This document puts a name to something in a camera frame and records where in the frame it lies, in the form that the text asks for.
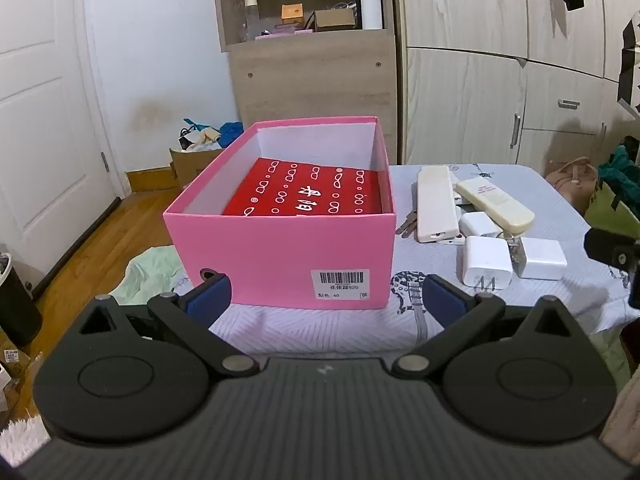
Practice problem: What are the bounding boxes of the beige cloth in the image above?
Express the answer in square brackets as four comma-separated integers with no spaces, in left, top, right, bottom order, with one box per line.
[180,127,223,153]

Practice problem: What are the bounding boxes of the black door draft strip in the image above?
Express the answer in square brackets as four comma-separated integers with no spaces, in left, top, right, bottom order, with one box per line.
[27,196,123,288]

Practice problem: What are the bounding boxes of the light green t-shirt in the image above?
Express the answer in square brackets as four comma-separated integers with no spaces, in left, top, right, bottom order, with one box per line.
[107,246,193,306]

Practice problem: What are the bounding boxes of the white fuzzy rug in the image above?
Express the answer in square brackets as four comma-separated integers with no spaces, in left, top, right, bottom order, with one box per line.
[0,415,51,466]

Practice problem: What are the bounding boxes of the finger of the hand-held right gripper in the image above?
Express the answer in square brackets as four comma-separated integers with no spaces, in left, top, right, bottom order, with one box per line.
[584,227,640,311]

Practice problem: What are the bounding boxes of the square white charger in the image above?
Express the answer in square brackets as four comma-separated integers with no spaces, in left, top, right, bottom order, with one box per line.
[510,238,568,281]

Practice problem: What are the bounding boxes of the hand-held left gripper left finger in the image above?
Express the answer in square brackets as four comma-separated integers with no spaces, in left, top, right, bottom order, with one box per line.
[75,272,261,378]

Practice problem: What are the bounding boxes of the flat pink items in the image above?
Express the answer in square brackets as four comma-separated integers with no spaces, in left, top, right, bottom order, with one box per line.
[255,27,316,41]

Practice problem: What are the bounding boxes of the wooden shelf cabinet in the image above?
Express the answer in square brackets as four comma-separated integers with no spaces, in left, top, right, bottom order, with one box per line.
[211,0,401,166]

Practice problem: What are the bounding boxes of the cream remote control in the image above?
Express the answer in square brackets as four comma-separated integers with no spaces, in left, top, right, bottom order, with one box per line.
[455,177,536,233]

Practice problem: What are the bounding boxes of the black trash bin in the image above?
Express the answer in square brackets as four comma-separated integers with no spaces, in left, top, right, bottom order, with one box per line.
[0,252,43,348]

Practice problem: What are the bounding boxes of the brown leather bag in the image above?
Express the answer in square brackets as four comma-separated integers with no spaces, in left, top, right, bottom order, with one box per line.
[545,156,601,211]

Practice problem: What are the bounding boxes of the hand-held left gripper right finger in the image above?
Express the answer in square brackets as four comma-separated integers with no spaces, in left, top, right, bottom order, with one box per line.
[392,274,588,381]

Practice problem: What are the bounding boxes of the large white charger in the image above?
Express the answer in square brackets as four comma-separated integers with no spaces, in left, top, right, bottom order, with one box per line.
[462,236,513,291]

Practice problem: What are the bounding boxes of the white paper roll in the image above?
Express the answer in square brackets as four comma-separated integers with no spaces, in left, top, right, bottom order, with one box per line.
[358,0,385,31]

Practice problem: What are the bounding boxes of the blue plastic bag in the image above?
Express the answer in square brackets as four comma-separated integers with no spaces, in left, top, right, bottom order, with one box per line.
[220,121,246,148]

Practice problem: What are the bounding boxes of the light wooden wardrobe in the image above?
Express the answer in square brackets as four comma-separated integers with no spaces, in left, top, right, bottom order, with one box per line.
[395,0,640,171]

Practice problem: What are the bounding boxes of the green bag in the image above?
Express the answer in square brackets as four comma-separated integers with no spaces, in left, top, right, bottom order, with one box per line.
[585,180,640,241]

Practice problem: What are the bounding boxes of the pink cardboard box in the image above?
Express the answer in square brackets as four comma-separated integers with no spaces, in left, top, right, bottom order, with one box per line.
[162,116,396,309]

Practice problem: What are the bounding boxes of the clear bottle white cap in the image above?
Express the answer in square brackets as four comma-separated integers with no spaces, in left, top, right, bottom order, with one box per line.
[244,0,262,43]

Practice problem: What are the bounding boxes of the red patterned box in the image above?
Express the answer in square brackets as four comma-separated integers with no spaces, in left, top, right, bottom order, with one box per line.
[222,157,383,217]

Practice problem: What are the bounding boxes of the white remote control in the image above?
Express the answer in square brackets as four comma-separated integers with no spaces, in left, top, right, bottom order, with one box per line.
[418,165,459,244]

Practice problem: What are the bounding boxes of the large brown cardboard box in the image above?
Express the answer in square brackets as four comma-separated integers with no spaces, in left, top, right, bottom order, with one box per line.
[169,147,226,188]

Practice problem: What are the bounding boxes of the small brown cardboard box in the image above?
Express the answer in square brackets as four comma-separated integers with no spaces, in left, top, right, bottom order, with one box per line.
[312,9,357,32]

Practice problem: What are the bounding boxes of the black and white garment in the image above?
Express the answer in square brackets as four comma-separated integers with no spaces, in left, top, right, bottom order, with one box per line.
[617,12,640,121]

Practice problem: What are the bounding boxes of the white door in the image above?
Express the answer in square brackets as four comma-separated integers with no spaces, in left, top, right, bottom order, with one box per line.
[0,0,126,261]

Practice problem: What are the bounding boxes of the teal cloth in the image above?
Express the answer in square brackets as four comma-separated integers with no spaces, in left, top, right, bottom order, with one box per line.
[597,145,640,201]

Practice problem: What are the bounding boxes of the small white charger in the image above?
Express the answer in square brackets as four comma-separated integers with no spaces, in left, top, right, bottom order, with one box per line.
[459,211,502,238]

